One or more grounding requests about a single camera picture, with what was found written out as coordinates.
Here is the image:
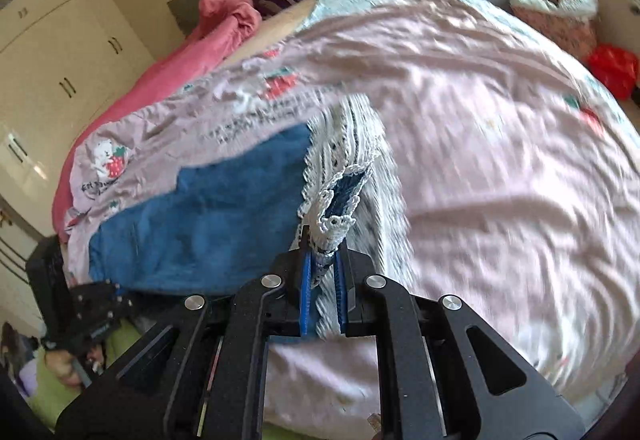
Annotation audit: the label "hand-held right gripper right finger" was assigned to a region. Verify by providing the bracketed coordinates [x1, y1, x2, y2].
[335, 244, 587, 440]

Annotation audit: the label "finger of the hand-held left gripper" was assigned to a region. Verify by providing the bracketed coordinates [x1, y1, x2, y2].
[71, 282, 133, 321]

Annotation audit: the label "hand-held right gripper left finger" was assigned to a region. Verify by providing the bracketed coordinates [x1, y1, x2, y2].
[55, 240, 314, 440]

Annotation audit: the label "blue denim pants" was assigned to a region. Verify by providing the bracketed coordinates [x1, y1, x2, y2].
[89, 92, 416, 346]

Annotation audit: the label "person's left forearm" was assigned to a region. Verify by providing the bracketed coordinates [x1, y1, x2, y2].
[27, 355, 103, 431]

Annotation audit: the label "person's left hand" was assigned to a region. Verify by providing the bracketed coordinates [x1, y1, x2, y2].
[44, 349, 85, 390]

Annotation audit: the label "black mesh object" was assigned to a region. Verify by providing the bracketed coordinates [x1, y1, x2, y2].
[25, 235, 72, 338]

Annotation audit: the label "pink printed blanket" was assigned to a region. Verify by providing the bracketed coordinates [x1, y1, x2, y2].
[62, 0, 640, 431]

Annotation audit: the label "cream wardrobe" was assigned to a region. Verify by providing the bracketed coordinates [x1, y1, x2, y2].
[0, 0, 157, 201]

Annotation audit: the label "beige bed sheet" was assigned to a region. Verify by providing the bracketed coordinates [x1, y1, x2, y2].
[220, 0, 323, 73]

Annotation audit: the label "pink quilt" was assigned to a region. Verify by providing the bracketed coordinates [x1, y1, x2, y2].
[52, 0, 263, 241]

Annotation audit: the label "pink patterned cloth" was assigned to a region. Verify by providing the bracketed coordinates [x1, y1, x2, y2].
[514, 4, 599, 64]

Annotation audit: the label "red plastic bag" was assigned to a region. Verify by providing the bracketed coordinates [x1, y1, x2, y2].
[586, 44, 640, 101]

